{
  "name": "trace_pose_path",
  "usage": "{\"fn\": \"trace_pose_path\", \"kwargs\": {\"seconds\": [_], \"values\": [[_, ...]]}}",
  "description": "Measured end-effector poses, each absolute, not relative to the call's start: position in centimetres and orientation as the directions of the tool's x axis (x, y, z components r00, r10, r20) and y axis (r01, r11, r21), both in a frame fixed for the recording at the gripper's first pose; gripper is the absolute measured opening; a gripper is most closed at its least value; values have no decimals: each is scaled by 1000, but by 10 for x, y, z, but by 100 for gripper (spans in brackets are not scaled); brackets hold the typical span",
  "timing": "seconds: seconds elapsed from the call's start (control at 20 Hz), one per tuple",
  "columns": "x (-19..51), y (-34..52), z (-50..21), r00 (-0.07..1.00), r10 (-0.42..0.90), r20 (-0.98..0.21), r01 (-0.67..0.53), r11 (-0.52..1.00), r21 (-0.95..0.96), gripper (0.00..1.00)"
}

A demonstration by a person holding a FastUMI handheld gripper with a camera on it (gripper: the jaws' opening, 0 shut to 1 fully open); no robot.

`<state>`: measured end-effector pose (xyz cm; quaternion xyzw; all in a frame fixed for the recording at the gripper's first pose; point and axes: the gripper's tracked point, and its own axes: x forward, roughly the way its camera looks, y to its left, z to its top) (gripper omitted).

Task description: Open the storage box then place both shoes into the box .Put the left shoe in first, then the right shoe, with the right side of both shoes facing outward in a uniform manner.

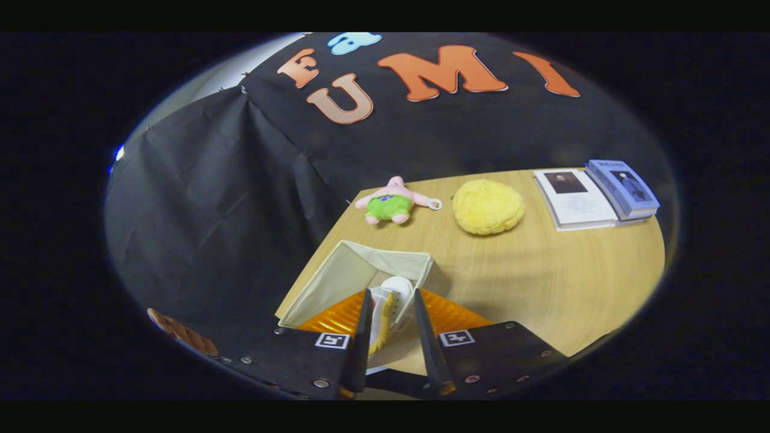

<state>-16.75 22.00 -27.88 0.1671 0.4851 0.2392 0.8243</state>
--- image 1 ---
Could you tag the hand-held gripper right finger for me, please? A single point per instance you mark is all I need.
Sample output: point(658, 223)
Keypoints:
point(430, 349)

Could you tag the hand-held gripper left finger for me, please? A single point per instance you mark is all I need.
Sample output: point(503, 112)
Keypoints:
point(360, 349)

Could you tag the white canvas shoe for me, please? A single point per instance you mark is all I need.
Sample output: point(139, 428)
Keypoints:
point(397, 287)

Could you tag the beige fabric storage box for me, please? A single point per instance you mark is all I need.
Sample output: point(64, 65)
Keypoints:
point(343, 270)

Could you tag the pink star plush toy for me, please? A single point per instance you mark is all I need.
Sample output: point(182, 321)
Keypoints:
point(391, 207)

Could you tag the yellow fluffy plush cushion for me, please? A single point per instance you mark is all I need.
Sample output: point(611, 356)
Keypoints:
point(487, 207)

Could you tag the black backdrop cloth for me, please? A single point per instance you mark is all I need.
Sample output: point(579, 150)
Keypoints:
point(210, 210)

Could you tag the white booklet with portrait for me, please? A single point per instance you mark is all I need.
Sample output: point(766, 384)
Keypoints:
point(580, 207)

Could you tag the blue book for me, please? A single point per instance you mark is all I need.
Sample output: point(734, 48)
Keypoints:
point(625, 186)

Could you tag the ceiling light panel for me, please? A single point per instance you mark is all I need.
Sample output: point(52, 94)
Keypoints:
point(119, 153)

